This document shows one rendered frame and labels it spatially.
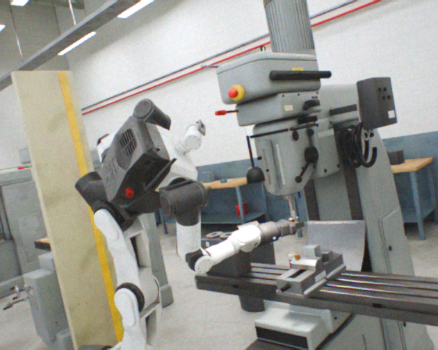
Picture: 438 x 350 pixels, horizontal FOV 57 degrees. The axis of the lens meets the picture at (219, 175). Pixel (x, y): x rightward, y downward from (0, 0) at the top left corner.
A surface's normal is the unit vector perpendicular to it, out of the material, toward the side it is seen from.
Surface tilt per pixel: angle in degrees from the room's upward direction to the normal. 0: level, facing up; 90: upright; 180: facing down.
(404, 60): 90
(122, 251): 114
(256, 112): 90
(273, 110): 90
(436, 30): 90
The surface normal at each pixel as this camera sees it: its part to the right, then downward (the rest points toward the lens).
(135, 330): -0.26, 0.55
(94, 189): -0.40, 0.15
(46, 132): 0.73, -0.09
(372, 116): -0.66, 0.18
